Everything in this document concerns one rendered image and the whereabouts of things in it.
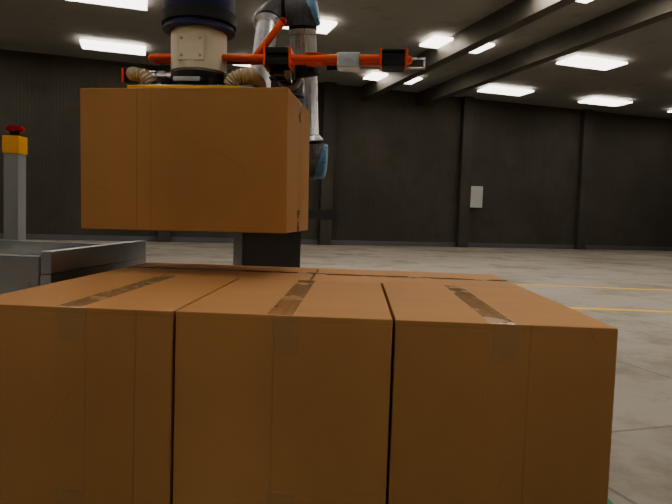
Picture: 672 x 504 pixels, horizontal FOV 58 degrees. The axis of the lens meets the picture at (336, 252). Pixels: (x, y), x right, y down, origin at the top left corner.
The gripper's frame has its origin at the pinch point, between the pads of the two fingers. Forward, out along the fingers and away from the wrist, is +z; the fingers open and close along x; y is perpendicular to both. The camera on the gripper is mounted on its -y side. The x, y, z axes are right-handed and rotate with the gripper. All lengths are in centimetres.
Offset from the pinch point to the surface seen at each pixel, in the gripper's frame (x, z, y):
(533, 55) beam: 256, -940, -336
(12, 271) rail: -64, 35, 66
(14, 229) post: -57, -47, 113
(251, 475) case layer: -96, 80, -5
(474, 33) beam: 260, -830, -208
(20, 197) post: -44, -49, 111
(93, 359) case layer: -75, 80, 25
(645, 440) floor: -120, -16, -123
